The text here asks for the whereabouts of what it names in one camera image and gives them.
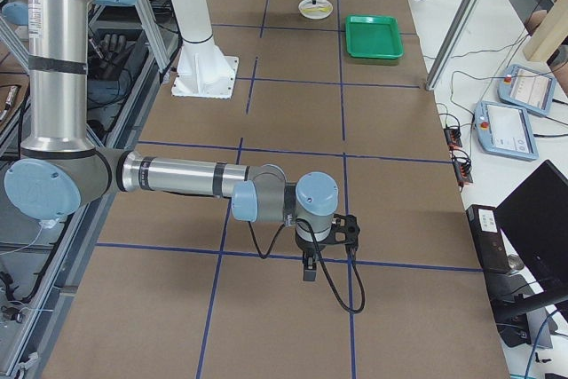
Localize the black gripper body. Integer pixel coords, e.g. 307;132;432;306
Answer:
295;233;331;259

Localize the white round plate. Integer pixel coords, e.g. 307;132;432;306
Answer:
298;0;334;20

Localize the yellow plastic spoon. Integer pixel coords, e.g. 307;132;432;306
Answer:
301;6;333;13

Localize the green plastic tray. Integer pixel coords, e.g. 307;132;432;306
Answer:
345;14;404;60

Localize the black box device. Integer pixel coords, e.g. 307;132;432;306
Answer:
466;204;517;276

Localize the black monitor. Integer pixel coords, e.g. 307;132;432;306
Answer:
493;160;567;322

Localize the near teach pendant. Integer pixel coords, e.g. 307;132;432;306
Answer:
474;101;539;162

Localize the teach pendant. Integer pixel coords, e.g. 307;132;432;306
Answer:
497;64;557;116
474;101;539;162

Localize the far teach pendant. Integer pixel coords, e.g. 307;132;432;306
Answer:
497;64;557;116

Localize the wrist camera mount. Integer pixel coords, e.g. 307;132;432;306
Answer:
325;214;360;253

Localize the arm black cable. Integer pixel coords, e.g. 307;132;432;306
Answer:
247;217;367;313

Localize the white camera mast base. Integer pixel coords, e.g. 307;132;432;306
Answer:
171;0;239;99

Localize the aluminium frame post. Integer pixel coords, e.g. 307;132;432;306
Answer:
425;0;480;91

